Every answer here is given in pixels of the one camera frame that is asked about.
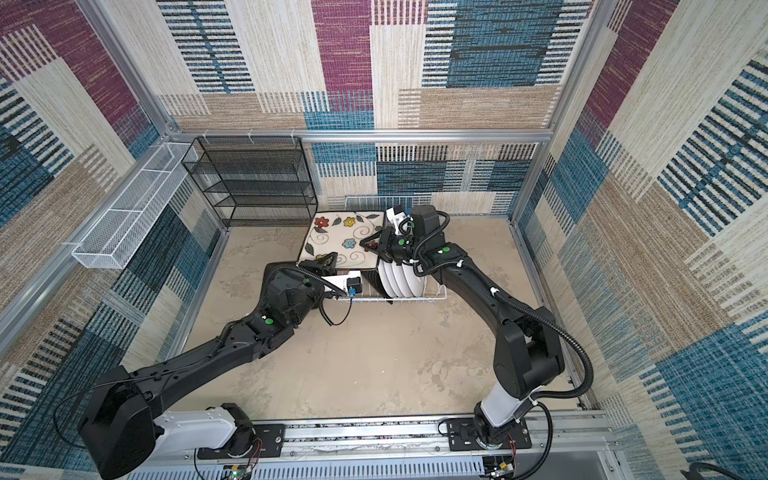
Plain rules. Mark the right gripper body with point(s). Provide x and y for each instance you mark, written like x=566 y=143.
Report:
x=395 y=247

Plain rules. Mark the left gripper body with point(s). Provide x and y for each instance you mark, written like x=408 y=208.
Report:
x=323 y=277

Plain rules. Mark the floral square plate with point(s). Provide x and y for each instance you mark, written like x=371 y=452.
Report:
x=341 y=232

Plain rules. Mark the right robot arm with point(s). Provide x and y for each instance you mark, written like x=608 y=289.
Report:
x=527 y=352

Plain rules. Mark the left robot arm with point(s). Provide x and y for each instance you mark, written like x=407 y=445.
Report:
x=118 y=425

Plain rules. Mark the white round plate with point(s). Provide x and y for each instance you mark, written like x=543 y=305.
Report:
x=423 y=285
x=388 y=283
x=398 y=277
x=410 y=278

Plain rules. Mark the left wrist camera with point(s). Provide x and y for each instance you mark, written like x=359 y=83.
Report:
x=354 y=284

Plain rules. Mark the white wire dish rack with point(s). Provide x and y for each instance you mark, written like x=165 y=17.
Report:
x=434 y=291

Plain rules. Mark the black wire shelf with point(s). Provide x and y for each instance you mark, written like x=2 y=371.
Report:
x=253 y=181

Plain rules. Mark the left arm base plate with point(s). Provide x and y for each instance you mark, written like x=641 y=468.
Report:
x=259 y=440

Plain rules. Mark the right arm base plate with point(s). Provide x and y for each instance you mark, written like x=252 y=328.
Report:
x=470 y=434

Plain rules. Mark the white mesh wall basket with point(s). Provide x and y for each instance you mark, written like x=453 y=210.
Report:
x=119 y=232

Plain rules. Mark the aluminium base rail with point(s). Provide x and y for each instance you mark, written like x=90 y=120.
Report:
x=574 y=445

